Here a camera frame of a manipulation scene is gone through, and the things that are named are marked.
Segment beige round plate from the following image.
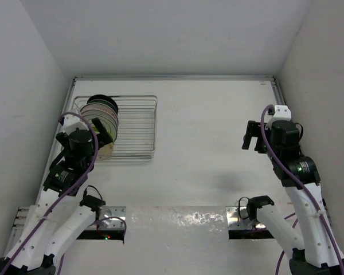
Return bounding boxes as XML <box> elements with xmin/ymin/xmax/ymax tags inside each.
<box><xmin>97</xmin><ymin>143</ymin><xmax>114</xmax><ymax>160</ymax></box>

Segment white plate teal cloud design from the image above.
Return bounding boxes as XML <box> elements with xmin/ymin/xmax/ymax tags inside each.
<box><xmin>82</xmin><ymin>113</ymin><xmax>118</xmax><ymax>141</ymax></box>

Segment white plate red characters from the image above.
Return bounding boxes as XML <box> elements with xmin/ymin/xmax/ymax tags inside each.
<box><xmin>81</xmin><ymin>109</ymin><xmax>119</xmax><ymax>124</ymax></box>

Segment lime green plate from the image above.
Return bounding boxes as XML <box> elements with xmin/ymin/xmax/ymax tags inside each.
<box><xmin>93</xmin><ymin>126</ymin><xmax>115</xmax><ymax>145</ymax></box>

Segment white plate orange sunburst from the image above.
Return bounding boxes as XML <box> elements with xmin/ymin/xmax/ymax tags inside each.
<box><xmin>80</xmin><ymin>103</ymin><xmax>118</xmax><ymax>115</ymax></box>

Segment teal blue patterned plate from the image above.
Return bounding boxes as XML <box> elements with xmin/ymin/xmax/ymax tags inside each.
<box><xmin>87</xmin><ymin>99</ymin><xmax>119</xmax><ymax>113</ymax></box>

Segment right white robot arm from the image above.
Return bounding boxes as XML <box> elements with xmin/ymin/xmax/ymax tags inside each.
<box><xmin>242</xmin><ymin>120</ymin><xmax>344</xmax><ymax>274</ymax></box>

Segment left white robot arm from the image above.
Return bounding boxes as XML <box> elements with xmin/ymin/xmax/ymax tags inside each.
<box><xmin>0</xmin><ymin>112</ymin><xmax>113</xmax><ymax>274</ymax></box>

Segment black plate white squiggle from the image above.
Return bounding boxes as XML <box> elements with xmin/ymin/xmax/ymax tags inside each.
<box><xmin>89</xmin><ymin>95</ymin><xmax>112</xmax><ymax>100</ymax></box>

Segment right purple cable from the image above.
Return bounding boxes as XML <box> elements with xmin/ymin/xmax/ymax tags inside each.
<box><xmin>260</xmin><ymin>104</ymin><xmax>344</xmax><ymax>275</ymax></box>

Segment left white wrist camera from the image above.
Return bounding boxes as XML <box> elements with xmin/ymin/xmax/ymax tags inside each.
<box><xmin>62</xmin><ymin>115</ymin><xmax>88</xmax><ymax>135</ymax></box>

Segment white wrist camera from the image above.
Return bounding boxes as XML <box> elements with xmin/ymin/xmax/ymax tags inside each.
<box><xmin>266</xmin><ymin>105</ymin><xmax>292</xmax><ymax>128</ymax></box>
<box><xmin>62</xmin><ymin>115</ymin><xmax>88</xmax><ymax>135</ymax></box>

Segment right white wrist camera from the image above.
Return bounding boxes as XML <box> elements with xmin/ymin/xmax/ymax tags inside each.
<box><xmin>266</xmin><ymin>105</ymin><xmax>292</xmax><ymax>128</ymax></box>

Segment metal wire dish rack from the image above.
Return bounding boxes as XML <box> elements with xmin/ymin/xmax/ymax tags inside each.
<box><xmin>58</xmin><ymin>95</ymin><xmax>158</xmax><ymax>166</ymax></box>

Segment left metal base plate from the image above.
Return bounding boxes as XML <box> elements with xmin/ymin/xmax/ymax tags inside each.
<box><xmin>97</xmin><ymin>206</ymin><xmax>126</xmax><ymax>230</ymax></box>

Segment metal base plate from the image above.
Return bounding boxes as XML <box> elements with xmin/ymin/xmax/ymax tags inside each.
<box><xmin>226</xmin><ymin>206</ymin><xmax>266</xmax><ymax>230</ymax></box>
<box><xmin>97</xmin><ymin>206</ymin><xmax>126</xmax><ymax>230</ymax></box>

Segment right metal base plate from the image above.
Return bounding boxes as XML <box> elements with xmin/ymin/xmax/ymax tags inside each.
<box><xmin>226</xmin><ymin>206</ymin><xmax>266</xmax><ymax>230</ymax></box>

